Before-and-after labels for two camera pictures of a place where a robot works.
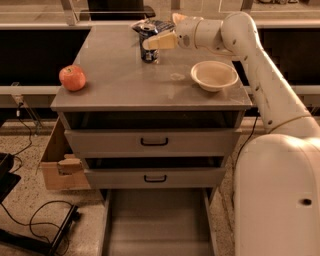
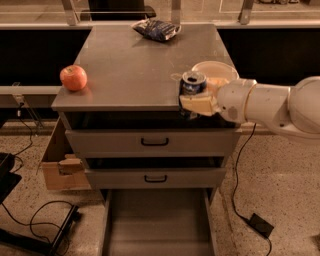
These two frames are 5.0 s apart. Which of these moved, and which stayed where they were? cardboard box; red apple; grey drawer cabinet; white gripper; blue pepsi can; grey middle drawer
Moved: blue pepsi can; white gripper
Stayed: grey drawer cabinet; red apple; cardboard box; grey middle drawer
